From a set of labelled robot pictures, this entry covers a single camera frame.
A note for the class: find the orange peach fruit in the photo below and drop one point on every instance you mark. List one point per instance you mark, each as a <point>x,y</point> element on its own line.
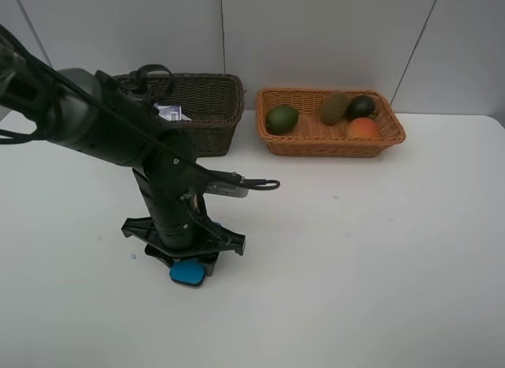
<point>363,128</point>

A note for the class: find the blue whiteboard eraser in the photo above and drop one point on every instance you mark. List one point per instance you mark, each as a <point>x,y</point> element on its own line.
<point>186,270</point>

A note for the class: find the dark avocado fruit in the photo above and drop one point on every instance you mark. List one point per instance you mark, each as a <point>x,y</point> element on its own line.
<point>360,107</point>

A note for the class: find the dark brown wicker basket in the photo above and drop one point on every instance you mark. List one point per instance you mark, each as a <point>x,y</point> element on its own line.
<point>213,104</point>

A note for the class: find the brown kiwi fruit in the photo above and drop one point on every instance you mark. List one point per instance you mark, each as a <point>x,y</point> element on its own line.
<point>333,108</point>

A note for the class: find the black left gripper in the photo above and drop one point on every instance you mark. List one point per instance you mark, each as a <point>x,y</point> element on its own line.
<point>167,242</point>

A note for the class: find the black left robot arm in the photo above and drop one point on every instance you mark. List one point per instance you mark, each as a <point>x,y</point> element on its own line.
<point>91,114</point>

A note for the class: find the green lime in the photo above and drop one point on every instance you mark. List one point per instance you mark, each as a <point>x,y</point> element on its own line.
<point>281,119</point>

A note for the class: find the purple lid round can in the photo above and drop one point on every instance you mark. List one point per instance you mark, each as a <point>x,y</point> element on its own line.
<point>171,113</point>

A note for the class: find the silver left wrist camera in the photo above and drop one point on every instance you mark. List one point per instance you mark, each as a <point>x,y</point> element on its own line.
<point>225,189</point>

